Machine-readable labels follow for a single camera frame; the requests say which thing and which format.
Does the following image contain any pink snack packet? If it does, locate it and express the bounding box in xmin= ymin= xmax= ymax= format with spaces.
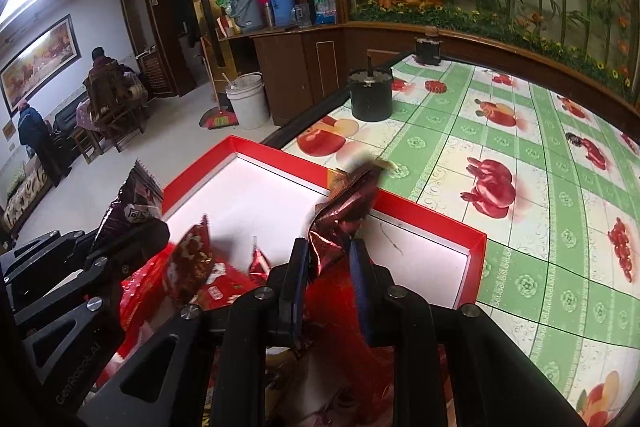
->
xmin=305 ymin=352 xmax=396 ymax=427

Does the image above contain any small black container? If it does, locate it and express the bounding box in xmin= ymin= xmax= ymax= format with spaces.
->
xmin=415 ymin=27 xmax=443 ymax=66

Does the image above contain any green fruit-print tablecloth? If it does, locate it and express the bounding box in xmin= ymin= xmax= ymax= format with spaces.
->
xmin=282 ymin=52 xmax=640 ymax=427

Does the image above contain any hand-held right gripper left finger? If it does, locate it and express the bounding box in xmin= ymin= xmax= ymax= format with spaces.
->
xmin=90 ymin=237 xmax=311 ymax=427

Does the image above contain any large plain red packet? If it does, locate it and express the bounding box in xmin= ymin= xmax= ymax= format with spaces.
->
xmin=300 ymin=264 xmax=401 ymax=358
xmin=97 ymin=252 xmax=186 ymax=388

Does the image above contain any small red flower snack packet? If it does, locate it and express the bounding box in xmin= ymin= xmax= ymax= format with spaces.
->
xmin=166 ymin=216 xmax=217 ymax=308

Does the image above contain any beige snack packet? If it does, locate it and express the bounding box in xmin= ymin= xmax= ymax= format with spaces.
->
xmin=265 ymin=347 xmax=311 ymax=427

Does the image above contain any dark red snack packet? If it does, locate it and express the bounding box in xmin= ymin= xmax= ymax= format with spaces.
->
xmin=307 ymin=159 xmax=398 ymax=280

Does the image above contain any dark purple snack packet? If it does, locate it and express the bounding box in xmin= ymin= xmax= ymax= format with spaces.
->
xmin=91 ymin=158 xmax=166 ymax=253

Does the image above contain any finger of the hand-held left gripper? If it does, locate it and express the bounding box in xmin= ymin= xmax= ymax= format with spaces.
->
xmin=15 ymin=293 xmax=127 ymax=414
xmin=0 ymin=218 xmax=172 ymax=314

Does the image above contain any framed wall painting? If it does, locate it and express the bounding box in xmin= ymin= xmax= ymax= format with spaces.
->
xmin=0 ymin=14 xmax=82 ymax=118

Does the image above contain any wooden slatted cabinet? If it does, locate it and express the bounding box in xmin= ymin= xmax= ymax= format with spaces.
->
xmin=137 ymin=49 xmax=176 ymax=98

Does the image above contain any wooden chair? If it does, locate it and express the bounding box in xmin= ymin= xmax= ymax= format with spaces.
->
xmin=82 ymin=72 xmax=151 ymax=152

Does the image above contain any red broom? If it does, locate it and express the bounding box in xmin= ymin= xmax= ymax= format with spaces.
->
xmin=199 ymin=104 xmax=238 ymax=130

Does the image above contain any red and white gift box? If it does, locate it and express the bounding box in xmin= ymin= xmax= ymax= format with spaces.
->
xmin=95 ymin=134 xmax=488 ymax=427

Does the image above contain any floral sofa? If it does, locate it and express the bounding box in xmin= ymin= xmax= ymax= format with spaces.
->
xmin=0 ymin=154 xmax=56 ymax=238

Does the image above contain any brown wooden sideboard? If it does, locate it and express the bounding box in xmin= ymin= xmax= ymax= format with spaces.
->
xmin=250 ymin=24 xmax=351 ymax=128

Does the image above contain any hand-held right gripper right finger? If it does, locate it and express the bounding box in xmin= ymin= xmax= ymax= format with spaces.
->
xmin=349 ymin=238 xmax=588 ymax=427

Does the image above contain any pack of water bottles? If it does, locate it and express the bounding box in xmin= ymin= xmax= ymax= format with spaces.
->
xmin=312 ymin=0 xmax=338 ymax=26

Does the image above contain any black armchair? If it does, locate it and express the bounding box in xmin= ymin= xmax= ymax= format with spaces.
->
xmin=50 ymin=99 xmax=93 ymax=158

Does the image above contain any black round container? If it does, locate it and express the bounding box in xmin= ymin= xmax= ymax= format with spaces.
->
xmin=348 ymin=54 xmax=394 ymax=122

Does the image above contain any grey kettle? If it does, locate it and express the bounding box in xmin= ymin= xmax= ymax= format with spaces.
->
xmin=231 ymin=0 xmax=264 ymax=32

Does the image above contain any white plastic bucket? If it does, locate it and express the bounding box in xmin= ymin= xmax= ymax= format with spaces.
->
xmin=225 ymin=72 xmax=271 ymax=130

